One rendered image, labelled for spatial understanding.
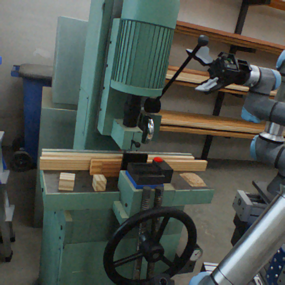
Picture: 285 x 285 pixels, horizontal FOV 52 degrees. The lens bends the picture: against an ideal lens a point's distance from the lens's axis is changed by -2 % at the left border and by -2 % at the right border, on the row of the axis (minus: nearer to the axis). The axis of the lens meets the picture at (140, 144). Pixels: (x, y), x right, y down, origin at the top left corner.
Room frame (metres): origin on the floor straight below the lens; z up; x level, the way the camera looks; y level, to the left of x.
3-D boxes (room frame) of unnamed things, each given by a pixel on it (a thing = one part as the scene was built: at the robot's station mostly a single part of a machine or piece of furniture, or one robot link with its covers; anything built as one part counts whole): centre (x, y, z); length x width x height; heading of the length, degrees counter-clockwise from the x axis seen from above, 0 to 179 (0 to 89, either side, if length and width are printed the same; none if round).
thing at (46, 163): (1.03, 0.02, 0.92); 0.66 x 0.02 x 0.04; 115
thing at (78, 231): (1.13, 0.10, 0.76); 0.57 x 0.45 x 0.09; 25
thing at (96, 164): (0.98, 0.04, 0.93); 0.26 x 0.02 x 0.06; 115
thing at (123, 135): (1.04, 0.06, 1.03); 0.14 x 0.07 x 0.09; 25
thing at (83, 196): (0.92, -0.01, 0.87); 0.61 x 0.30 x 0.06; 115
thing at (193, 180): (1.05, -0.22, 0.91); 0.10 x 0.07 x 0.02; 25
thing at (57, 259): (1.12, 0.10, 0.36); 0.58 x 0.45 x 0.71; 25
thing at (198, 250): (0.93, -0.27, 0.65); 0.06 x 0.04 x 0.08; 115
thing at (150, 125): (1.19, -0.01, 1.02); 0.12 x 0.03 x 0.12; 25
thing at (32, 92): (2.75, 0.96, 0.48); 0.64 x 0.54 x 0.97; 113
